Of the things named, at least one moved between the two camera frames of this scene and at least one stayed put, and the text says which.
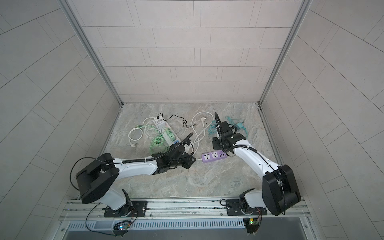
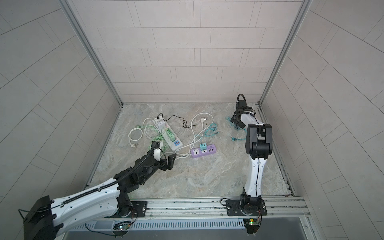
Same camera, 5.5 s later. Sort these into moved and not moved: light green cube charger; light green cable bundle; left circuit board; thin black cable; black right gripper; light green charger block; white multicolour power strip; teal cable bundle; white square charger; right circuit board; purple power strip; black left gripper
Moved: black left gripper; black right gripper; teal cable bundle; purple power strip
Not moved: thin black cable; white square charger; right circuit board; light green cube charger; left circuit board; light green cable bundle; white multicolour power strip; light green charger block
